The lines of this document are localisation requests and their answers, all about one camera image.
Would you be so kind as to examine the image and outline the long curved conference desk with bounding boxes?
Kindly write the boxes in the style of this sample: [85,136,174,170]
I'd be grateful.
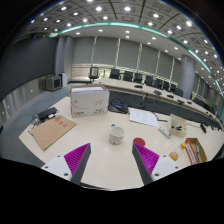
[95,78,222,128]

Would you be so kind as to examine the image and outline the clear plastic bottle yellow cap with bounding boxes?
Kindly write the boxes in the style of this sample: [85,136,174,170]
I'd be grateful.
[169,143,186,161]

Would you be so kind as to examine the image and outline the black power adapter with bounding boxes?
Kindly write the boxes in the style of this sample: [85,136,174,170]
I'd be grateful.
[38,107,57,120]

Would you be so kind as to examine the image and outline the white paper sheets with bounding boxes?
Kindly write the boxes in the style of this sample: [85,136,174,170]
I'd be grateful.
[129,108,158,127]

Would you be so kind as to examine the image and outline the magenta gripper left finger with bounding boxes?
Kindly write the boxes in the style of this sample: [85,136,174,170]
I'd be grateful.
[41,142,92,186]

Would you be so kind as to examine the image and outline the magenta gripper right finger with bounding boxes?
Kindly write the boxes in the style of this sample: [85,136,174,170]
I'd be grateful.
[131,142,183,186]

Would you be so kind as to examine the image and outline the white remote control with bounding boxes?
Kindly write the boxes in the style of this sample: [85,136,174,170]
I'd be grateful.
[159,127,172,139]

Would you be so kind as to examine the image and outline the white ceramic mug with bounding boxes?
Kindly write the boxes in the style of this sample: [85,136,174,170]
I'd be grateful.
[109,126,125,145]

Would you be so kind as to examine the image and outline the white cardboard box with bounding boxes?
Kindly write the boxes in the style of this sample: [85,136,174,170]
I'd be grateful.
[70,85,109,118]

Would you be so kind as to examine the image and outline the red round coaster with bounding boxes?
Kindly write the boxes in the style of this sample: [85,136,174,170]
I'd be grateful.
[133,137,146,146]

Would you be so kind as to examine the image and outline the brown paper envelope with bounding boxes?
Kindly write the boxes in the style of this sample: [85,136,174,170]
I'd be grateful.
[31,116,76,150]

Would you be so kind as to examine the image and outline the black mesh office chair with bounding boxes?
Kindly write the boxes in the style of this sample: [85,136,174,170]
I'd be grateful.
[89,67,99,82]

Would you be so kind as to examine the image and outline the small white open box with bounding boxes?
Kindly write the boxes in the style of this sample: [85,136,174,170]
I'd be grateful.
[168,114,187,137]

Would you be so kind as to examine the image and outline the black bag behind box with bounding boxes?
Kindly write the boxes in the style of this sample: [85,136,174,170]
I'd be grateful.
[108,102,128,114]

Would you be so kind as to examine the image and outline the brown cardboard box with items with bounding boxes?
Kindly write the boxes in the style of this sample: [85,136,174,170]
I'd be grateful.
[185,138,207,165]

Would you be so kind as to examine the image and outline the grey cabinet with monitor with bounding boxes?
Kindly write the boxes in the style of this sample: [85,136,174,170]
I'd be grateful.
[46,76,61,92]

